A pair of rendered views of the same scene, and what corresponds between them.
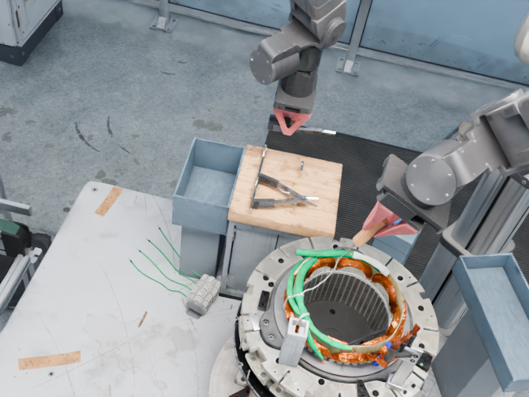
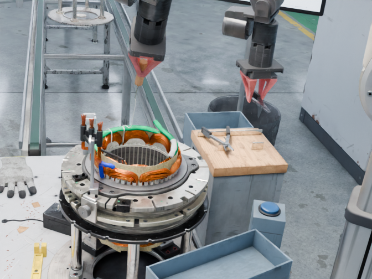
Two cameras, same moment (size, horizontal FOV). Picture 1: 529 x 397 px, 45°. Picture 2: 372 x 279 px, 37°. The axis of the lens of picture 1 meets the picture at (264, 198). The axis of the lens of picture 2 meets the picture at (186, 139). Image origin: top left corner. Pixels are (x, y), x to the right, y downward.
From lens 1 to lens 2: 1.24 m
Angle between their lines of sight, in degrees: 58
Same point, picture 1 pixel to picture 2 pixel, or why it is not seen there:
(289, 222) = (205, 150)
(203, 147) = (241, 121)
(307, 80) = (254, 51)
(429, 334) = (148, 203)
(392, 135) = not seen: outside the picture
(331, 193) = (251, 163)
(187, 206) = (186, 124)
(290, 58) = (239, 21)
